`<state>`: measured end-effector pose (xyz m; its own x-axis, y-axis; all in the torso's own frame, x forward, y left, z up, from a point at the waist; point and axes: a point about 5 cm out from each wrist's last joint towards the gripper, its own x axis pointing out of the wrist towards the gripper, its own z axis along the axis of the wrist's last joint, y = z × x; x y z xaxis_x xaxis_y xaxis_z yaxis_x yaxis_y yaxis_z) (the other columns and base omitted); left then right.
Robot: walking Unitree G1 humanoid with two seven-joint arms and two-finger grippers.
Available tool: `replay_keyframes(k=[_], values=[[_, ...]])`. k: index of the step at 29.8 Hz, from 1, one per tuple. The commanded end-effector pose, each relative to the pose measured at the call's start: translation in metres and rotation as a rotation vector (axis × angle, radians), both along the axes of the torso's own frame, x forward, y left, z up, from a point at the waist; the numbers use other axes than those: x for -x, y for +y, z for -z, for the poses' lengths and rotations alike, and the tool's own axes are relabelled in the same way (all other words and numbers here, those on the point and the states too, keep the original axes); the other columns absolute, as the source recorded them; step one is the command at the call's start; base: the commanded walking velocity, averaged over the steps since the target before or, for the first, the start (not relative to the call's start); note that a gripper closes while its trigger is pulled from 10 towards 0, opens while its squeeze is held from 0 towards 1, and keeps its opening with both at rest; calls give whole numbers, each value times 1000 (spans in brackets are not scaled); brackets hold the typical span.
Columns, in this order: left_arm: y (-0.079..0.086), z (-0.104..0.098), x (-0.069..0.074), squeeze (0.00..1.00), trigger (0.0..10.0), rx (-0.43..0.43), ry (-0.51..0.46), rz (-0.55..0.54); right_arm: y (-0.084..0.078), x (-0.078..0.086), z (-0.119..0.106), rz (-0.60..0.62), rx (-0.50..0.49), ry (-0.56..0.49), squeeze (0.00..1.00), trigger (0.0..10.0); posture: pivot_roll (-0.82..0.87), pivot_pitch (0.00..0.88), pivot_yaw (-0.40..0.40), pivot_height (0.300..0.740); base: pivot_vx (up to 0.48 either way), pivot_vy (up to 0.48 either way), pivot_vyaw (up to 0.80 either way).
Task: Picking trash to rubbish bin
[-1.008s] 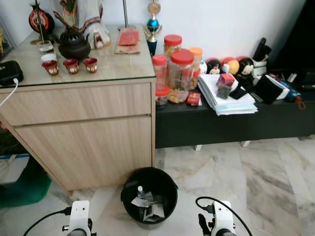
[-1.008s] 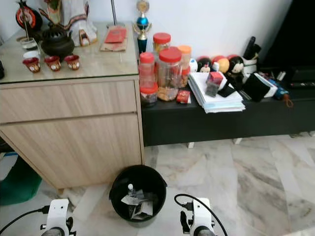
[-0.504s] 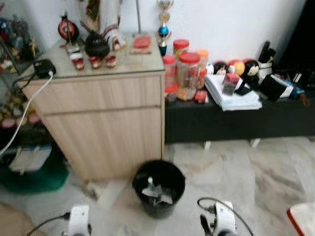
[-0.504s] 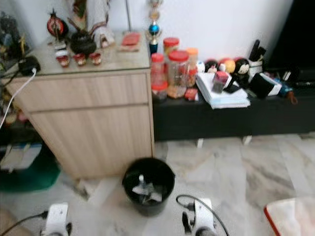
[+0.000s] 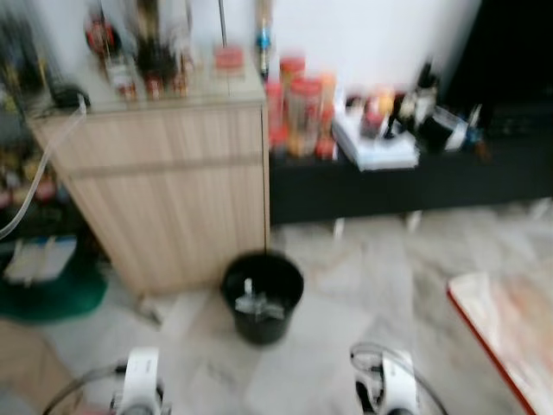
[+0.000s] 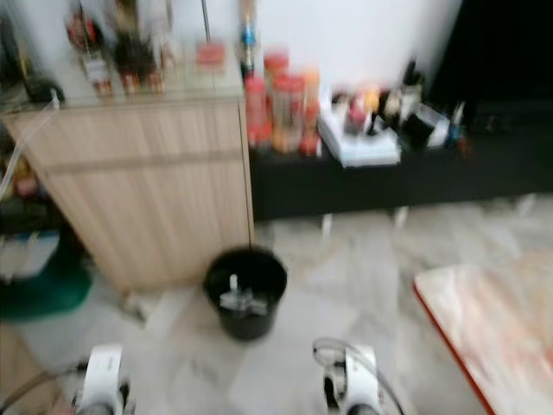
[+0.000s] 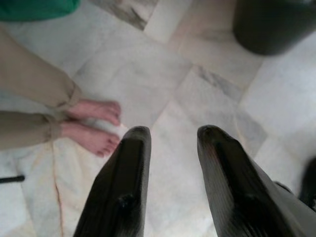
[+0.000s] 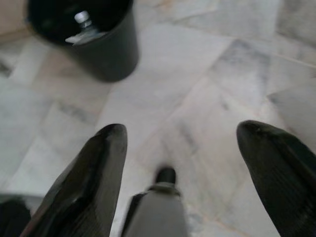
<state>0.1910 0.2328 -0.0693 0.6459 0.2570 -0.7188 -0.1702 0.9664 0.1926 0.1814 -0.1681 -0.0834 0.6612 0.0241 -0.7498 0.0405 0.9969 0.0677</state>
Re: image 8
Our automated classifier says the clear plastic bottle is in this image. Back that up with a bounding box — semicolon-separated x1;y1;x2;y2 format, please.
74;11;102;38

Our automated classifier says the black round rubbish bin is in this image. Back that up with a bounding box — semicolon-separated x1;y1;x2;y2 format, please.
26;0;139;83

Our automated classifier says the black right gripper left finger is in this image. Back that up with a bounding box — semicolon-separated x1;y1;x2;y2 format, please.
19;123;128;237

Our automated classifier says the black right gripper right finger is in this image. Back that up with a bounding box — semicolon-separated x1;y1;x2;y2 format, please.
236;119;316;237

